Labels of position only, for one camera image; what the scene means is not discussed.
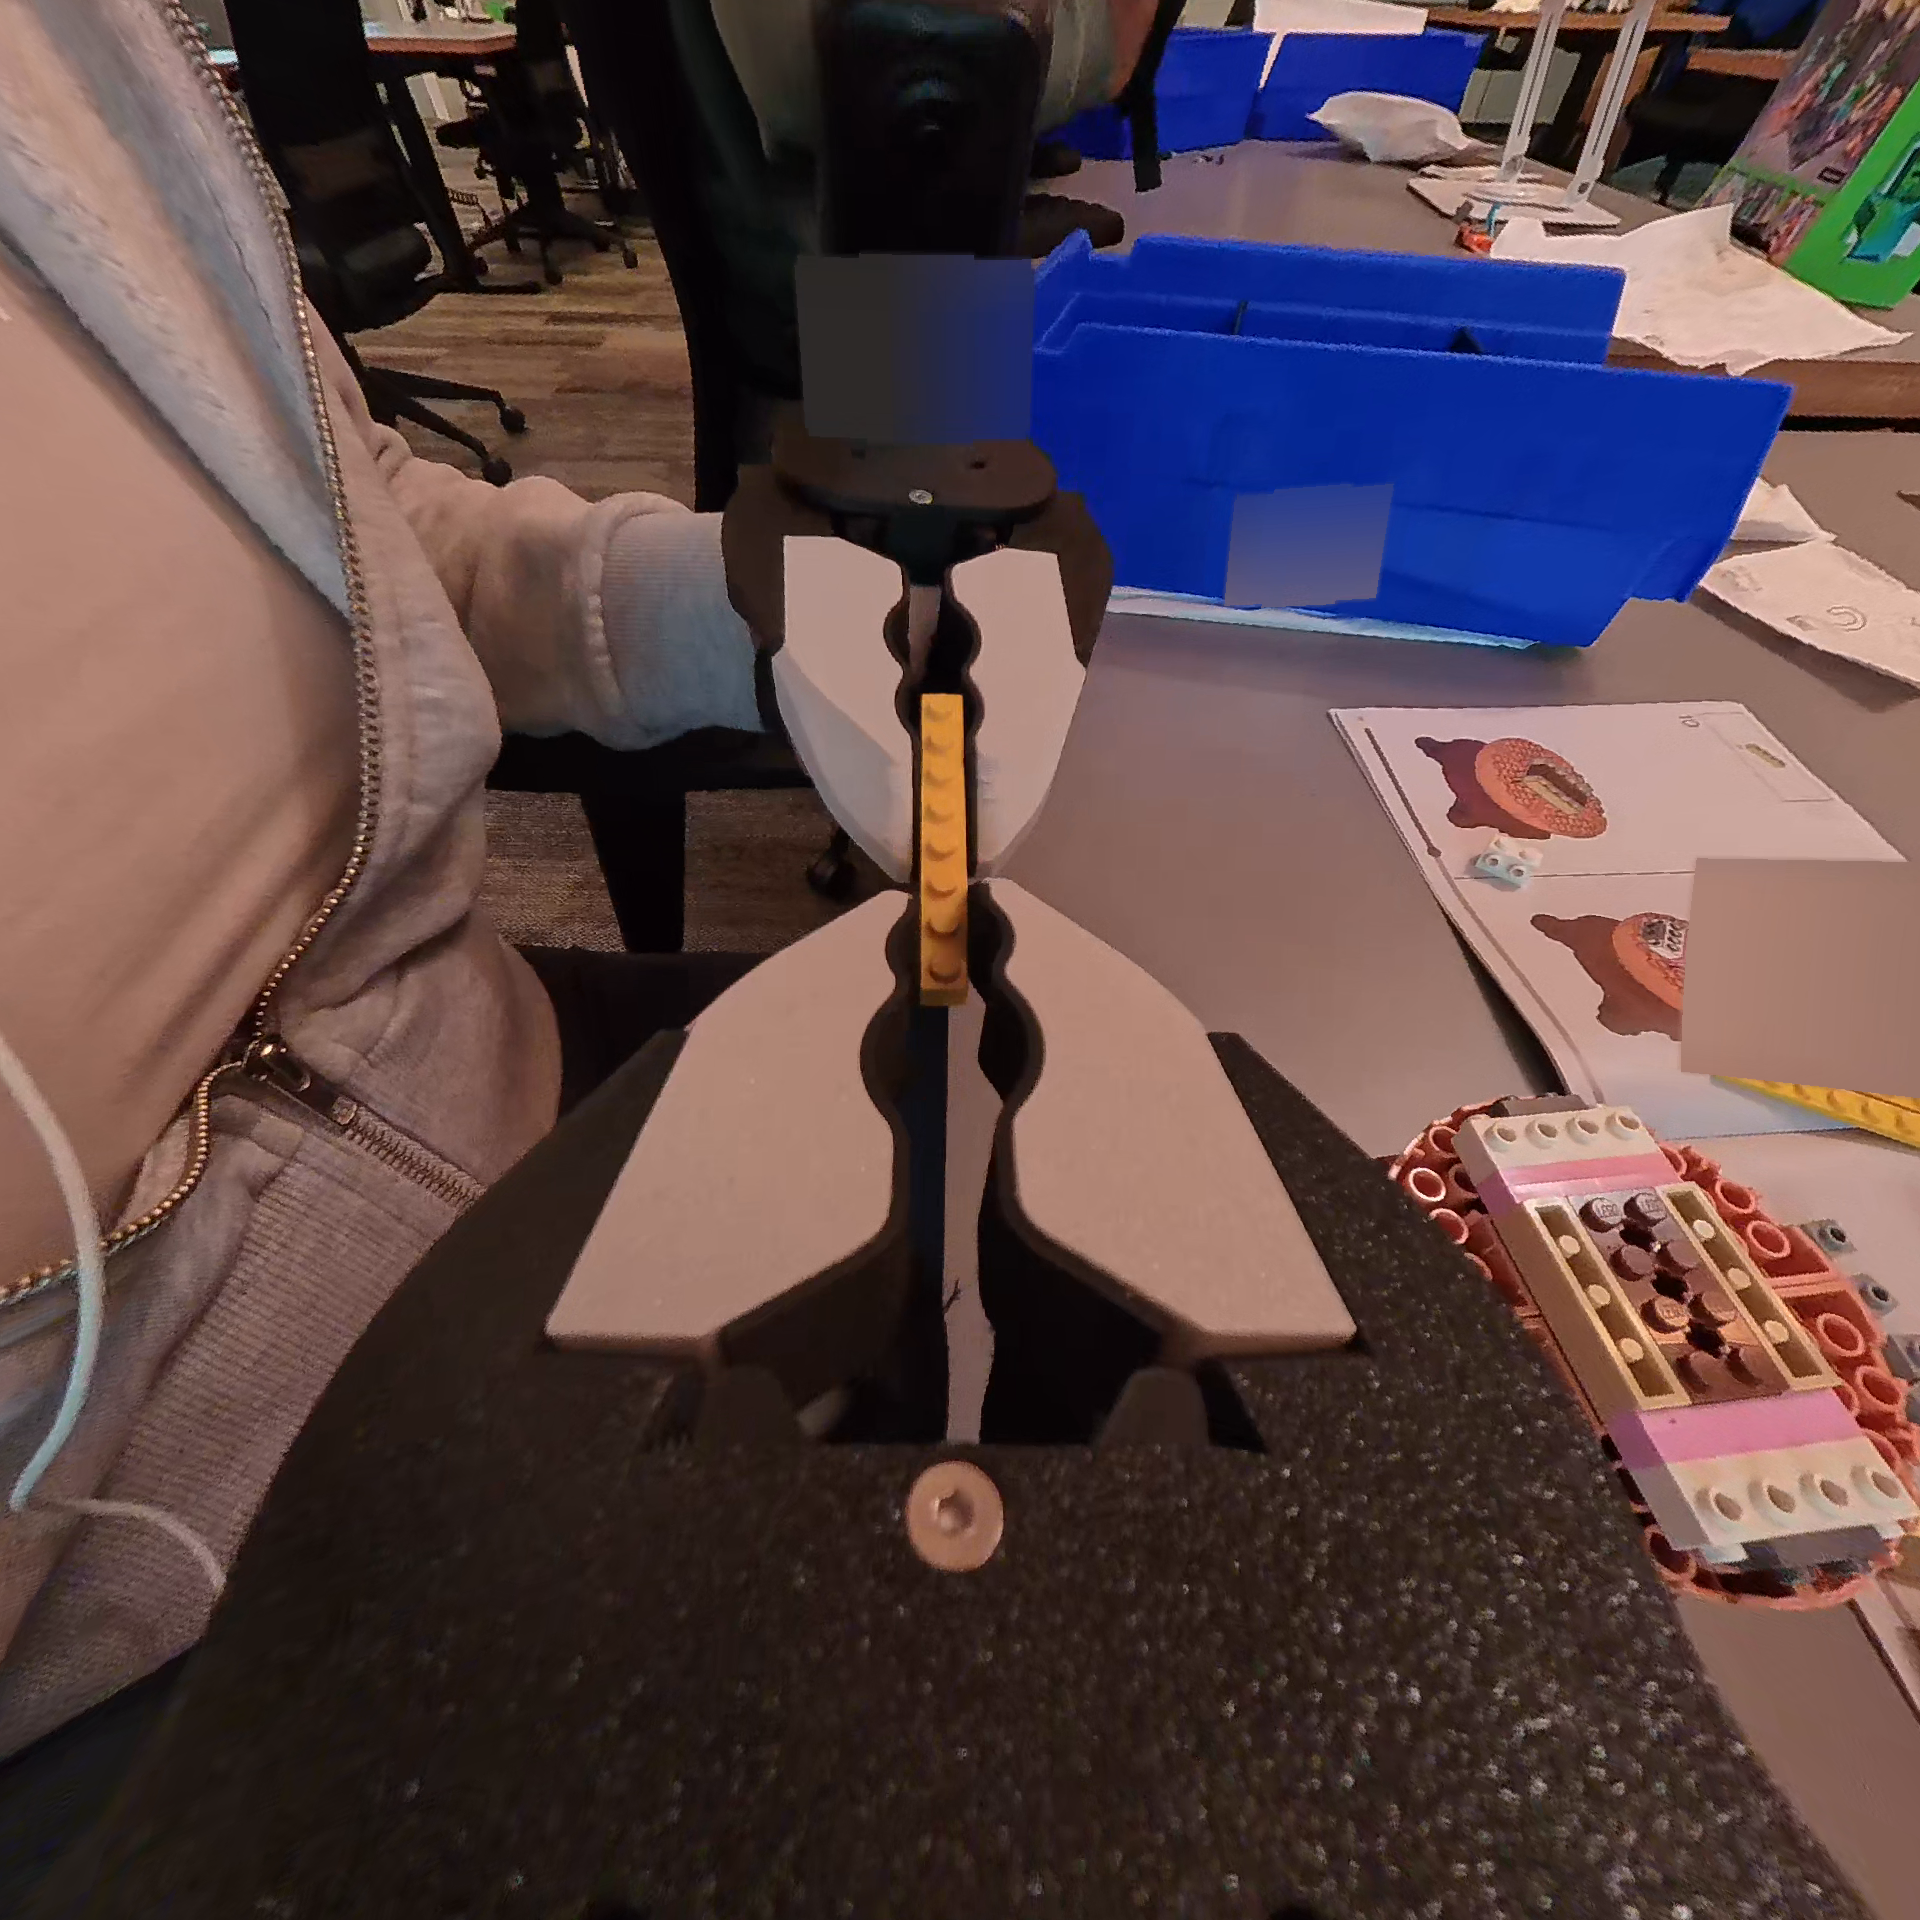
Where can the black office chair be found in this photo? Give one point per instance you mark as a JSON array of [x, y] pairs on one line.
[[703, 331]]

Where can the white paper sheet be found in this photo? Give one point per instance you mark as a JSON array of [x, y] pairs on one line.
[[1729, 300], [1827, 619], [1776, 513]]

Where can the black background chair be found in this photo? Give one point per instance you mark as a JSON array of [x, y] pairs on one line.
[[347, 210]]

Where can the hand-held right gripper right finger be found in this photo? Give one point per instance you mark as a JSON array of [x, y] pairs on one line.
[[1171, 1171]]

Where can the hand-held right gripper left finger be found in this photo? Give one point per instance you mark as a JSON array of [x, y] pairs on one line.
[[722, 1171]]

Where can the blue plastic bin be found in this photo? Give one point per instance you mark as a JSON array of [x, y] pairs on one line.
[[1205, 89], [1563, 450], [1370, 72]]

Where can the brick flowerpot model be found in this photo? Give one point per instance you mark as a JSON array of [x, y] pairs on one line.
[[1710, 1288]]

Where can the brick set instruction booklet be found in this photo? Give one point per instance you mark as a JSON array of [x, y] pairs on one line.
[[1771, 784]]

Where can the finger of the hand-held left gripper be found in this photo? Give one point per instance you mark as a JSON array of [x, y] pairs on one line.
[[1032, 660], [837, 660]]

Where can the yellow long brick plate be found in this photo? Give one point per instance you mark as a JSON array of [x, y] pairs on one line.
[[1843, 1108], [943, 840]]

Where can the green carton box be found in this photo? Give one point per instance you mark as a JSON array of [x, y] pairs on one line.
[[1860, 210]]

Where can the clear acrylic stand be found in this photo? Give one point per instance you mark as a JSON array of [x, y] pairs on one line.
[[1500, 197]]

